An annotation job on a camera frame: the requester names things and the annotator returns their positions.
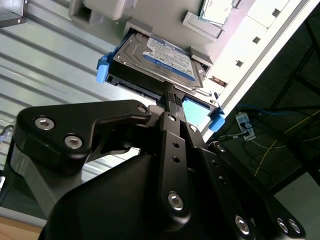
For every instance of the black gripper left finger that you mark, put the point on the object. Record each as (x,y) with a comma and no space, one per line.
(50,135)

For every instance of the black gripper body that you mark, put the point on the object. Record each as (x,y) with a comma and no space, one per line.
(112,205)

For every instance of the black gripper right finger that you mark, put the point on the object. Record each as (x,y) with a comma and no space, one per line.
(225,180)

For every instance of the hard disk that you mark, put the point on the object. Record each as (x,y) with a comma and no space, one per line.
(140,60)

